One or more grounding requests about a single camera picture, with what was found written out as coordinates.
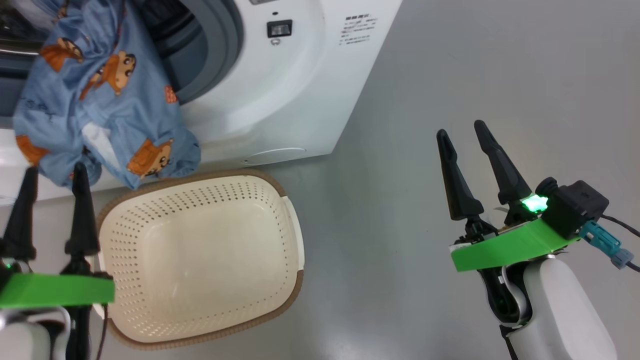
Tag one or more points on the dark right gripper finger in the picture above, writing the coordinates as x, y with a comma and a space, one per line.
460, 190
505, 175

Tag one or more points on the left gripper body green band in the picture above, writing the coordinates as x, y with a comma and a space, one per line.
55, 290

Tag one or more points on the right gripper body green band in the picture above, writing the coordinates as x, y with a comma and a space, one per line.
505, 247

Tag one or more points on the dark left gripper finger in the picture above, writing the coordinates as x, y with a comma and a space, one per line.
82, 220
22, 225

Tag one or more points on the blue cartoon print garment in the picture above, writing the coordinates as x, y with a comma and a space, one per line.
100, 100

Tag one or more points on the cream perforated laundry basket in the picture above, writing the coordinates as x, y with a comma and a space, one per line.
200, 260

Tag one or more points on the white front-load washing machine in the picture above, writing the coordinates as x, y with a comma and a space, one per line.
300, 100

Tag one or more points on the grey rubber door gasket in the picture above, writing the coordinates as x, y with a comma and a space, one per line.
220, 45

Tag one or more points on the black door latch socket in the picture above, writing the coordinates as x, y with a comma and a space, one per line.
279, 29

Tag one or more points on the white round filter cover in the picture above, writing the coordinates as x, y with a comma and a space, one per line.
275, 156

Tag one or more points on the small printed text label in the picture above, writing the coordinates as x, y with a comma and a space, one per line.
358, 30

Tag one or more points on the grey warning sticker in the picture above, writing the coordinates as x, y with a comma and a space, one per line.
262, 2

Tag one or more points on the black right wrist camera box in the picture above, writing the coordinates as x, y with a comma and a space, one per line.
575, 205

